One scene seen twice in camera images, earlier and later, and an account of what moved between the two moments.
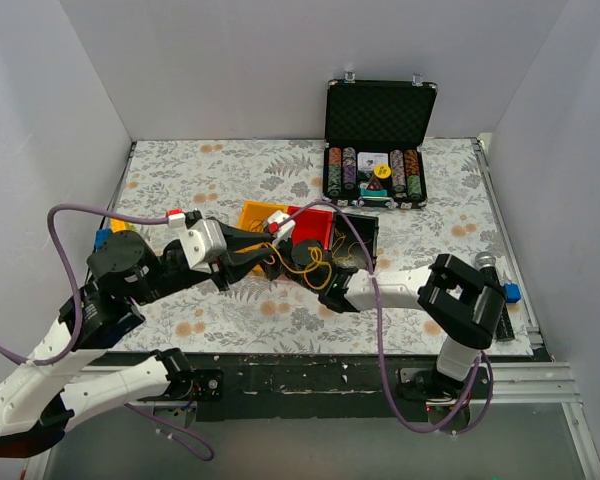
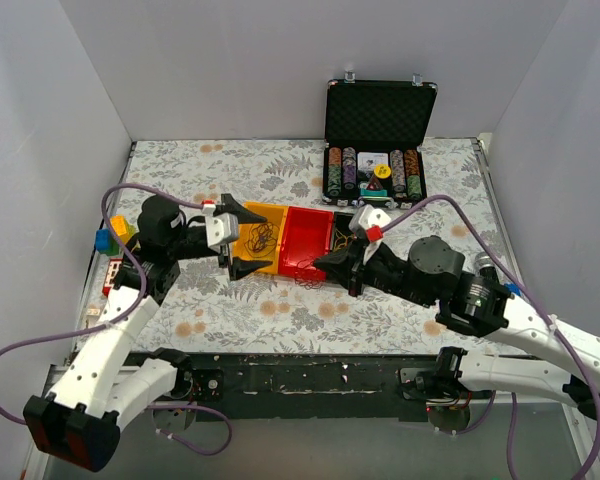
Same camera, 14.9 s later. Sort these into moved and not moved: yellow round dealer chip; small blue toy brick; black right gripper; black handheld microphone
Moved: black right gripper
Not moved: black handheld microphone; small blue toy brick; yellow round dealer chip
